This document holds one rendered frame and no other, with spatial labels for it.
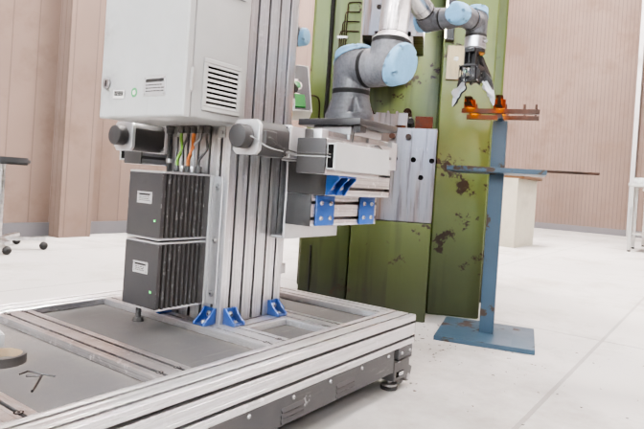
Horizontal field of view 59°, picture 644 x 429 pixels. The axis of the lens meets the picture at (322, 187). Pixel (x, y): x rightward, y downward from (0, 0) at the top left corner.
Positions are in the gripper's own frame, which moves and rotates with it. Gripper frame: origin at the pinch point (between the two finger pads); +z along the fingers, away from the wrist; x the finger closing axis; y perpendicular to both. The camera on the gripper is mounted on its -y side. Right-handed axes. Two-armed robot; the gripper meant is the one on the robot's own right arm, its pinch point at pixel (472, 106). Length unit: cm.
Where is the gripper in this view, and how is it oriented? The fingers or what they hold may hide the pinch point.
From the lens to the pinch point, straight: 213.0
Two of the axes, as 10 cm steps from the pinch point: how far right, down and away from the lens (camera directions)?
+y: -5.8, -0.3, -8.1
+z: -0.7, 10.0, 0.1
